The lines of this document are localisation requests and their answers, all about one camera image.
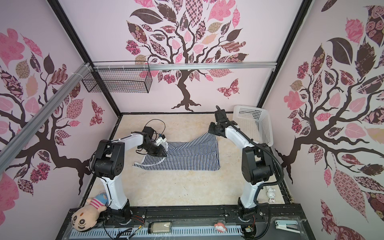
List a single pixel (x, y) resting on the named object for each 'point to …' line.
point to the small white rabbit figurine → (270, 194)
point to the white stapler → (287, 225)
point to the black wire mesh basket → (133, 76)
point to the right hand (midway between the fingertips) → (213, 127)
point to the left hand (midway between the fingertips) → (164, 156)
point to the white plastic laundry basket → (254, 122)
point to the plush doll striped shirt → (85, 218)
